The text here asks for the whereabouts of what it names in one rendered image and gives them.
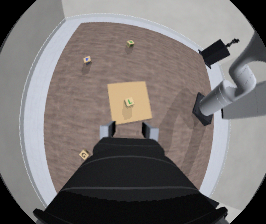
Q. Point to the tan flat mat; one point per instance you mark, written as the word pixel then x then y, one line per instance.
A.
pixel 120 91

